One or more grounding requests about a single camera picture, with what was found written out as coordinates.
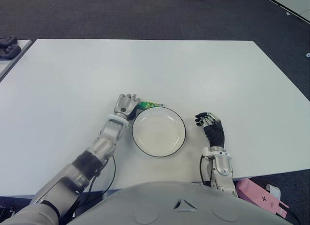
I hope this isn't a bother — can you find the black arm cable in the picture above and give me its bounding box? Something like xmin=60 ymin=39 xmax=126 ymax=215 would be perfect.
xmin=79 ymin=156 xmax=116 ymax=206
xmin=199 ymin=156 xmax=211 ymax=186

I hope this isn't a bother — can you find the pink cardboard box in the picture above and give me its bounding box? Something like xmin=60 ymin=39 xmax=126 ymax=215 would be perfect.
xmin=235 ymin=178 xmax=289 ymax=218

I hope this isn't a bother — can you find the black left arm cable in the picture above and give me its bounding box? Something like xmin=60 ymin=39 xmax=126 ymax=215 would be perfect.
xmin=79 ymin=156 xmax=116 ymax=206

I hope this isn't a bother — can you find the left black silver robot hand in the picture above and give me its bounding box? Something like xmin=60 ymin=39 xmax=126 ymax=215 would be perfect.
xmin=113 ymin=93 xmax=142 ymax=121

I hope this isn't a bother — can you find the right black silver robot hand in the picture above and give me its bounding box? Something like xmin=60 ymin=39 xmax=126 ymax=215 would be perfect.
xmin=194 ymin=111 xmax=226 ymax=148

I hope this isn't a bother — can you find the black game controller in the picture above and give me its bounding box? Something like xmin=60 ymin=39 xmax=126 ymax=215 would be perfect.
xmin=0 ymin=35 xmax=18 ymax=46
xmin=0 ymin=45 xmax=22 ymax=60

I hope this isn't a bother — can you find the white desk with black edge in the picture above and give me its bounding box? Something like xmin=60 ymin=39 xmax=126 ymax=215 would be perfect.
xmin=256 ymin=0 xmax=310 ymax=18

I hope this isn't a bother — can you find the green snack packet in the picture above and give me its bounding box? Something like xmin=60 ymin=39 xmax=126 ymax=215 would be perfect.
xmin=138 ymin=101 xmax=168 ymax=109

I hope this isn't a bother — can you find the grey robot torso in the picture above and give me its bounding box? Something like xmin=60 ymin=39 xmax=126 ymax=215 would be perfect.
xmin=67 ymin=181 xmax=291 ymax=225

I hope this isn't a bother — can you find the white tape strip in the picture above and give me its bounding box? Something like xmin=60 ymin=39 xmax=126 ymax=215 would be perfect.
xmin=265 ymin=184 xmax=281 ymax=201

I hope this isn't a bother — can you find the white side table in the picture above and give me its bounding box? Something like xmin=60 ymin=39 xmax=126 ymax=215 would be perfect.
xmin=0 ymin=39 xmax=32 ymax=82

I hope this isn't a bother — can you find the white plate with black rim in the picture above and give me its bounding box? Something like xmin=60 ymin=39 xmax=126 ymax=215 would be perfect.
xmin=132 ymin=106 xmax=186 ymax=159

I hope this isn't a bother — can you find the black metal bracket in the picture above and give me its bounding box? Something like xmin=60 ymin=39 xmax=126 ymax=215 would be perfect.
xmin=0 ymin=205 xmax=13 ymax=219

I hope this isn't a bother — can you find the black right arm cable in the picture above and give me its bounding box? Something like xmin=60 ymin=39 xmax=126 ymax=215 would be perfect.
xmin=199 ymin=156 xmax=211 ymax=186

